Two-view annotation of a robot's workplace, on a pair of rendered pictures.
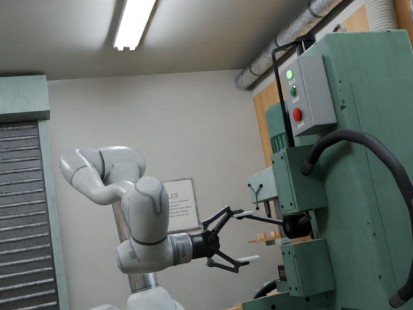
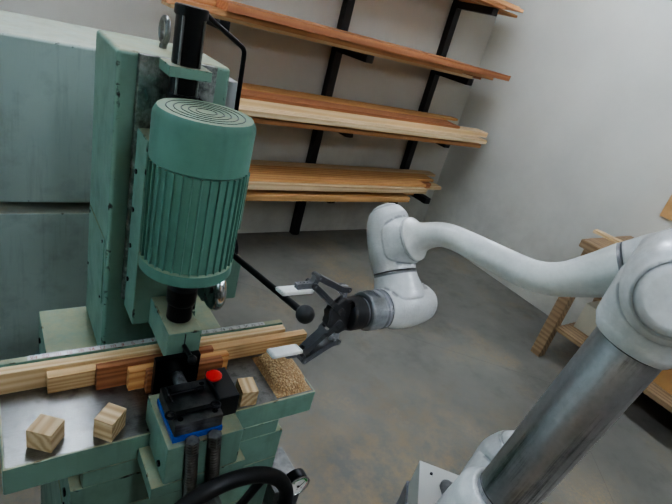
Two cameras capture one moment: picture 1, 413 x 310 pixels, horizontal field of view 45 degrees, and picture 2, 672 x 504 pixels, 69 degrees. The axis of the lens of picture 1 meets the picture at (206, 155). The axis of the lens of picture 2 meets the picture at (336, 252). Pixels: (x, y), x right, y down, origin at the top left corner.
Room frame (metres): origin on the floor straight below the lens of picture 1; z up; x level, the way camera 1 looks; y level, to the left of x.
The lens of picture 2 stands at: (2.34, -0.32, 1.67)
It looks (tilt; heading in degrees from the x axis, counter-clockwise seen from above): 25 degrees down; 159
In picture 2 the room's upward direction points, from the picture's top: 16 degrees clockwise
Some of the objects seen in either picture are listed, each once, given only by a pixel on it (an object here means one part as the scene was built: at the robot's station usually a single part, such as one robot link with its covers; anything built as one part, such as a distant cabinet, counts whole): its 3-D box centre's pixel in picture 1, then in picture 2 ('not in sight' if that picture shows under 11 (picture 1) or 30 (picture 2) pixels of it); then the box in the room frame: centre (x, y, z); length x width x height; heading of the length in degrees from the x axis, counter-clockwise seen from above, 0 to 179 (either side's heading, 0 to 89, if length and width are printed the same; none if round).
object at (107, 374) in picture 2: not in sight; (157, 366); (1.49, -0.31, 0.93); 0.24 x 0.02 x 0.06; 109
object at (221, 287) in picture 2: not in sight; (213, 285); (1.30, -0.20, 1.02); 0.12 x 0.03 x 0.12; 19
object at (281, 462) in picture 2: not in sight; (276, 479); (1.51, 0.01, 0.58); 0.12 x 0.08 x 0.08; 19
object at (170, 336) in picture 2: not in sight; (174, 328); (1.44, -0.28, 0.99); 0.14 x 0.07 x 0.09; 19
